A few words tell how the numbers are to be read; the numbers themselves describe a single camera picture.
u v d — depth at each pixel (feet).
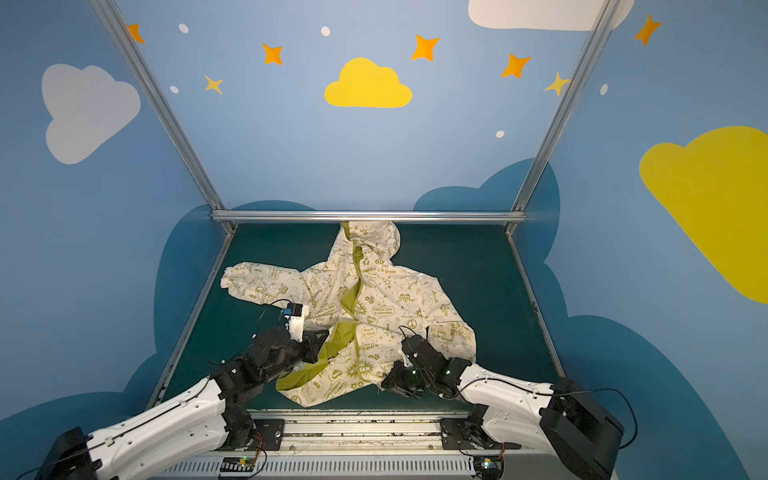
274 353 1.93
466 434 2.41
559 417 1.40
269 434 2.43
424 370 2.13
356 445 2.41
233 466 2.40
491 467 2.40
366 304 3.24
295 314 2.29
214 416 1.79
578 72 2.58
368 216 4.19
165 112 2.83
